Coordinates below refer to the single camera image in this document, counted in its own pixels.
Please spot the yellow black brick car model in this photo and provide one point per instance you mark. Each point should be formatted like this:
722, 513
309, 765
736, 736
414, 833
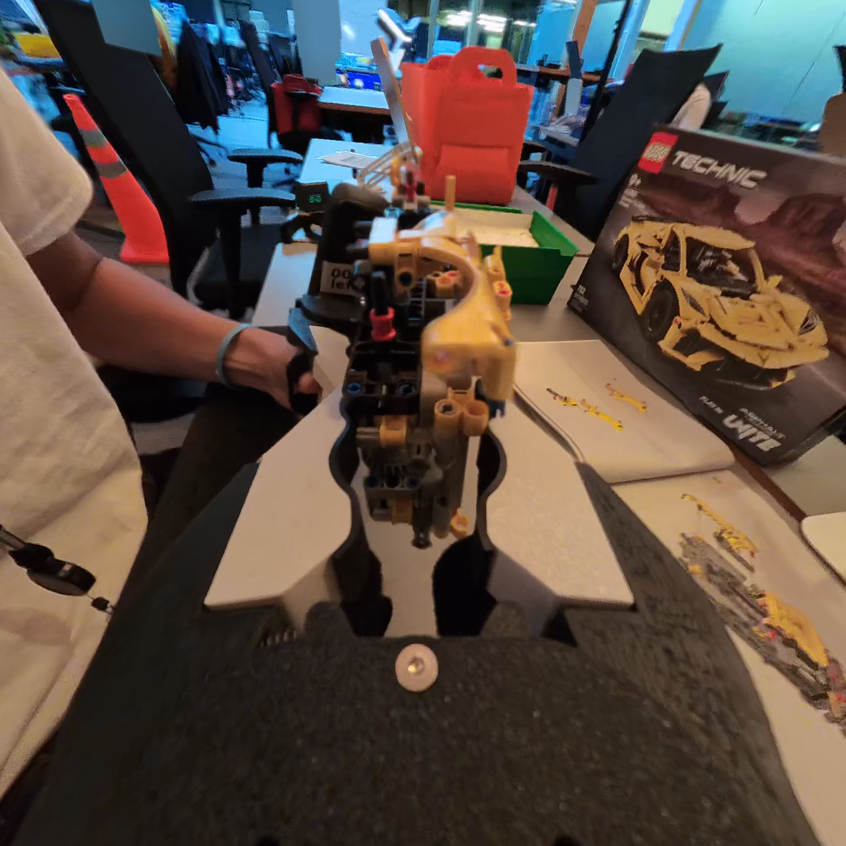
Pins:
390, 370

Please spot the black high-back office chair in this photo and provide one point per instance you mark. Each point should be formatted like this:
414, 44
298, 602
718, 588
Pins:
628, 132

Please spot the grey wristband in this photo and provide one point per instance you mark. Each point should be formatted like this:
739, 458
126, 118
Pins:
223, 357

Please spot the red office chair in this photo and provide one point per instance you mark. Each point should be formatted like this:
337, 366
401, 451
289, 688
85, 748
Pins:
297, 106

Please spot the instruction booklet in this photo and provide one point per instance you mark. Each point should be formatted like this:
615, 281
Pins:
628, 436

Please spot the person's left hand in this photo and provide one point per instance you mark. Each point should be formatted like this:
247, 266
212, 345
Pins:
264, 363

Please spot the person's left forearm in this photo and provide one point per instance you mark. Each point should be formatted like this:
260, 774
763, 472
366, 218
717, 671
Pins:
132, 310

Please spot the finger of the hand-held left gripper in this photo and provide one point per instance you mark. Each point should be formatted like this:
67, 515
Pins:
330, 357

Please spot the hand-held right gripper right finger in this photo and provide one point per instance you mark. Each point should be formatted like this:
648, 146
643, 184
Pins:
562, 529

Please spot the green storage bin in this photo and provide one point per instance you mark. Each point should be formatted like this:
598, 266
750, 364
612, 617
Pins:
535, 271

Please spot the yellow curved brick fender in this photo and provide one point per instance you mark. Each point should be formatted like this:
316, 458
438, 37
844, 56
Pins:
462, 330

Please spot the black device green lights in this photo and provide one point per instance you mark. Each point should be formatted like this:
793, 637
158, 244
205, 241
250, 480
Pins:
310, 197

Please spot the black toy car box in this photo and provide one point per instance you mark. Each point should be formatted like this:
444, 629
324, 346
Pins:
727, 198

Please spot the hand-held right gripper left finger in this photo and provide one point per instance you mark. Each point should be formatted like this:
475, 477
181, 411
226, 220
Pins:
277, 529

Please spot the white neighbouring desk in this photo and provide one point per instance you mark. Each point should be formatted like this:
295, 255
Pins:
277, 277

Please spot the white printed paper stack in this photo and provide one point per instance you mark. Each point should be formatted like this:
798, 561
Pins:
502, 231

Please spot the orange traffic cone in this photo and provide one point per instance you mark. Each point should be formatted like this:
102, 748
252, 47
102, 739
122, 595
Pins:
132, 211

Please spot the white lattice stand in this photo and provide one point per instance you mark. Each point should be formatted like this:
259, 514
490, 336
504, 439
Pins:
396, 99

